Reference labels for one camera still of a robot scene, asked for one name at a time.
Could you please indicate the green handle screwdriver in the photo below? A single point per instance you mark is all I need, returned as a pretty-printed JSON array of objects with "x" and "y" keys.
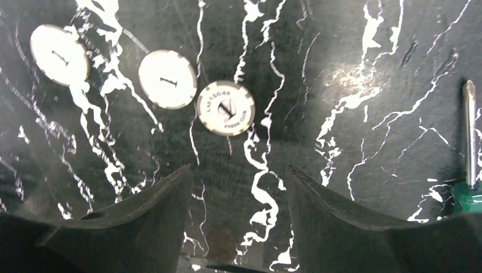
[{"x": 467, "y": 194}]

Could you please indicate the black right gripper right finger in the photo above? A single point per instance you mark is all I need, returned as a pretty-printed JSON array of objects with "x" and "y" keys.
[{"x": 335, "y": 234}]

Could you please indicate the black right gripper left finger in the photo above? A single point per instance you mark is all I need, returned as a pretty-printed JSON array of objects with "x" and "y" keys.
[{"x": 142, "y": 233}]

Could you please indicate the white one poker chip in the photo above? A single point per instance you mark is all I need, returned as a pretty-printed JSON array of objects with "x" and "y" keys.
[
  {"x": 226, "y": 108},
  {"x": 168, "y": 79},
  {"x": 59, "y": 55}
]

